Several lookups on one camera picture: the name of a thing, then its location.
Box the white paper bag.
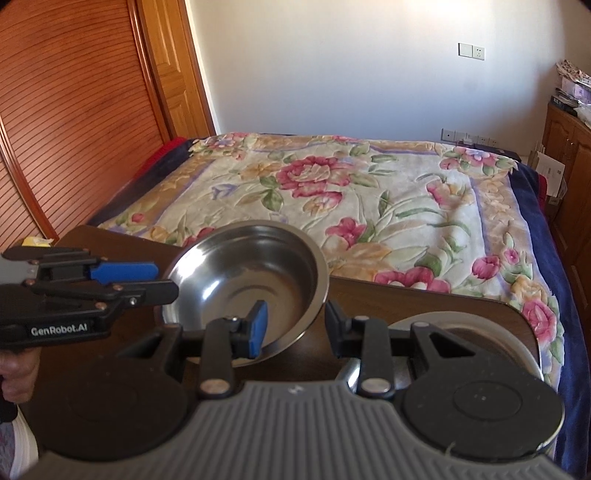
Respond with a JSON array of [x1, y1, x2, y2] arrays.
[[531, 150, 567, 200]]

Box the dark blue blanket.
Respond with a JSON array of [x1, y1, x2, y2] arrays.
[[88, 136, 591, 476]]

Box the pile of papers and boxes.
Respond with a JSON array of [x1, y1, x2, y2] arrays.
[[551, 60, 591, 121]]

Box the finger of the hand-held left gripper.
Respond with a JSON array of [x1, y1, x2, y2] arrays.
[[23, 279, 180, 319], [2, 247, 158, 282]]

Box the pale cloth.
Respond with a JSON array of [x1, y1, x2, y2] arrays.
[[0, 408, 40, 468]]

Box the black object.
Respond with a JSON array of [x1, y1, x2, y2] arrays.
[[455, 142, 522, 162]]

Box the stainless steel bowl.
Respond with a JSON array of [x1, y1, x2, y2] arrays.
[[167, 220, 331, 367], [339, 310, 561, 462]]

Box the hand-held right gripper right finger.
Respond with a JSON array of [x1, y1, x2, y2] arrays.
[[325, 300, 509, 398]]

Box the wooden panelled door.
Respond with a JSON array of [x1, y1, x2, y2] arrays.
[[137, 0, 216, 139]]

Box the wooden cabinet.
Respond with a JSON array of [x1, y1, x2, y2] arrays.
[[540, 99, 591, 379]]

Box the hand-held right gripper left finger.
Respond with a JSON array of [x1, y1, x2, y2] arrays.
[[115, 300, 269, 400]]

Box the wall outlet strip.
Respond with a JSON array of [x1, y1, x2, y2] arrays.
[[441, 128, 492, 145]]

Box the red cloth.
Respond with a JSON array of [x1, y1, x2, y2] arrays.
[[134, 137, 185, 182]]

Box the louvered wooden wardrobe door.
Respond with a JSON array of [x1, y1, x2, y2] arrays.
[[0, 117, 58, 252], [0, 0, 177, 243]]

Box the person's left hand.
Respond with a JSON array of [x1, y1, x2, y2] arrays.
[[0, 347, 42, 404]]

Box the floral blanket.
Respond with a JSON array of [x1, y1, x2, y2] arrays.
[[95, 133, 561, 388]]

